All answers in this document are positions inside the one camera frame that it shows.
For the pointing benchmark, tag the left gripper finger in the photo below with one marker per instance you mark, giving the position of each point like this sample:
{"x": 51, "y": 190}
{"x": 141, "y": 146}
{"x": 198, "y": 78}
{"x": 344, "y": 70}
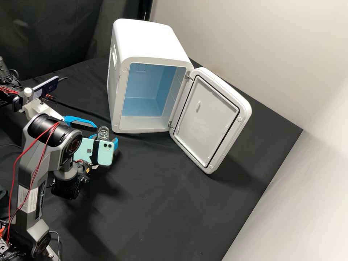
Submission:
{"x": 81, "y": 121}
{"x": 116, "y": 144}

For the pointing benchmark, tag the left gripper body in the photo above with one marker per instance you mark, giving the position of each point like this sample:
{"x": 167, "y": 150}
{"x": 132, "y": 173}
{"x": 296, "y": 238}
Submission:
{"x": 38, "y": 107}

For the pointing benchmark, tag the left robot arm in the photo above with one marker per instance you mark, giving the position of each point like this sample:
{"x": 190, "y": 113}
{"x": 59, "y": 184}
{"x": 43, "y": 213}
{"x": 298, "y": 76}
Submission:
{"x": 6, "y": 81}

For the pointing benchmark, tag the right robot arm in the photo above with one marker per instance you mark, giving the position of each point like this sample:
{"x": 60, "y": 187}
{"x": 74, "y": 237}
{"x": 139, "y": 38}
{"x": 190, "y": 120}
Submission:
{"x": 32, "y": 168}

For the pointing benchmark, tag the clear flask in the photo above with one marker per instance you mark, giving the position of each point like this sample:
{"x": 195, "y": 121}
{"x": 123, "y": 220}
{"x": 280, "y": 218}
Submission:
{"x": 103, "y": 135}

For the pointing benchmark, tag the white incubator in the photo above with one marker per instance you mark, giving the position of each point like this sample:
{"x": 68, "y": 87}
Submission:
{"x": 141, "y": 89}

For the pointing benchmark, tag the incubator door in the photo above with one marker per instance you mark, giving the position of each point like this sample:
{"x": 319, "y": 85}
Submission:
{"x": 209, "y": 119}

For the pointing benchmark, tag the right wrist camera phone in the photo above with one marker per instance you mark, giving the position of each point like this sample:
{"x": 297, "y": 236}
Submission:
{"x": 104, "y": 153}

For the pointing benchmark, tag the wrist camera phone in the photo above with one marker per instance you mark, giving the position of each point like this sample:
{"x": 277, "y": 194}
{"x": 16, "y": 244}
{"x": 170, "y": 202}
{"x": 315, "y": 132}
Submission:
{"x": 104, "y": 153}
{"x": 44, "y": 87}

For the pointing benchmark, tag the left wrist camera phone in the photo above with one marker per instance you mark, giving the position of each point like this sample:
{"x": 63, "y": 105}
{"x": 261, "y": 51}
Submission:
{"x": 44, "y": 87}

